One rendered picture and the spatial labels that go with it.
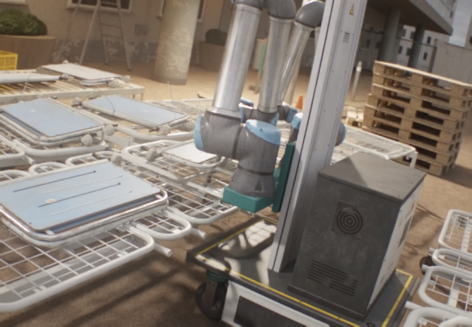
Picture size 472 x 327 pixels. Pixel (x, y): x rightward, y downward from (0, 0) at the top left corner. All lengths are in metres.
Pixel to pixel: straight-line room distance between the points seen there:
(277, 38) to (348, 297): 1.07
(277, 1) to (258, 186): 0.74
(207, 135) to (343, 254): 0.70
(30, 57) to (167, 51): 2.48
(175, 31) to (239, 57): 6.64
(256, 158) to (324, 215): 0.34
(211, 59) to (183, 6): 3.41
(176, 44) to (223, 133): 6.72
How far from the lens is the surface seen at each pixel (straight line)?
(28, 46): 7.40
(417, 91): 6.39
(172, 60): 8.65
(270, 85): 2.15
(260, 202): 1.98
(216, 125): 1.96
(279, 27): 2.06
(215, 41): 11.69
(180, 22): 8.60
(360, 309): 1.99
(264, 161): 1.95
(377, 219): 1.85
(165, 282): 2.57
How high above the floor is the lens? 1.33
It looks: 16 degrees down
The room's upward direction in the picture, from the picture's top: 11 degrees clockwise
